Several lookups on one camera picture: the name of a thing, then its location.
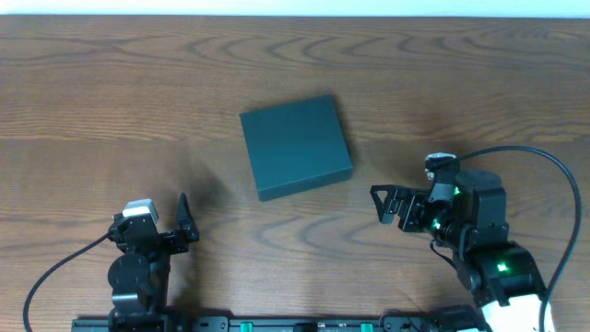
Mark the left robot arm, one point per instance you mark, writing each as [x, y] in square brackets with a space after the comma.
[139, 277]

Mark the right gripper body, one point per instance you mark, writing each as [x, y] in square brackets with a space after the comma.
[410, 209]

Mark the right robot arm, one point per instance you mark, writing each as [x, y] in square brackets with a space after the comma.
[465, 211]

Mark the dark green hinged box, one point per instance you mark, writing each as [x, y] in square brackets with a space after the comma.
[295, 147]

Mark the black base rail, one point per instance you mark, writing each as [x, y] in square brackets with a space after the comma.
[225, 324]

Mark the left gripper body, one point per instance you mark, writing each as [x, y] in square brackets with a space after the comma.
[171, 243]

